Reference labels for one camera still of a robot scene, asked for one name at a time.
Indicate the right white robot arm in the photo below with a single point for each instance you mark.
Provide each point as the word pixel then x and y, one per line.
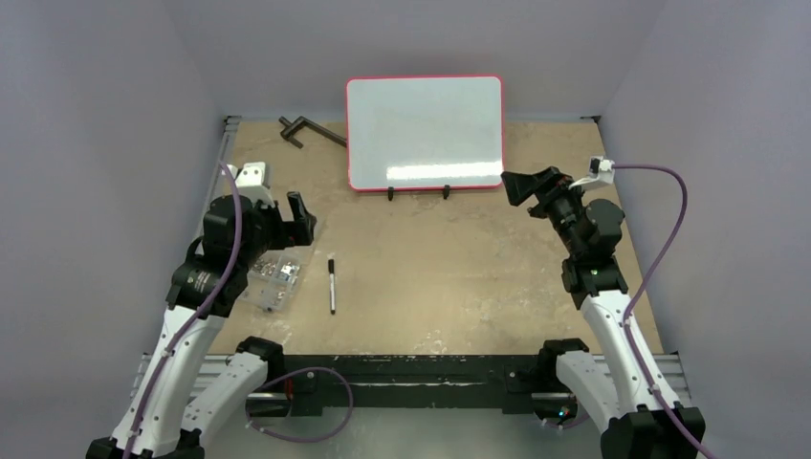
pixel 636 411

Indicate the aluminium rail frame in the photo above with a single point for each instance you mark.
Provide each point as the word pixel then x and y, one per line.
pixel 215 273

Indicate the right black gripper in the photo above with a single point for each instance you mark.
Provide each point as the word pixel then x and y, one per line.
pixel 543 194

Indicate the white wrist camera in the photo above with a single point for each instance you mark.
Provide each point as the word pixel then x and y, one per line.
pixel 600 173
pixel 253 182

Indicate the pink framed whiteboard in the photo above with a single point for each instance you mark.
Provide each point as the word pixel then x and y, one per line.
pixel 424 132

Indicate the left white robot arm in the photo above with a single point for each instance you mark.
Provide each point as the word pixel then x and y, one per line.
pixel 162 421

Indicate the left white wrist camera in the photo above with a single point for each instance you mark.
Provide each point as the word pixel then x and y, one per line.
pixel 253 182

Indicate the clear plastic parts box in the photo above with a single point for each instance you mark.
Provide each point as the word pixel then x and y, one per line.
pixel 273 278

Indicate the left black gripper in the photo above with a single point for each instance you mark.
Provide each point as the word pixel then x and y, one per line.
pixel 296 232

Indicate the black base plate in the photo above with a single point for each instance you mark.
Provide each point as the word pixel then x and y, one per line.
pixel 511 384

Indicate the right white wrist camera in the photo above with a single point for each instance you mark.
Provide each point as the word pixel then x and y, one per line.
pixel 600 173

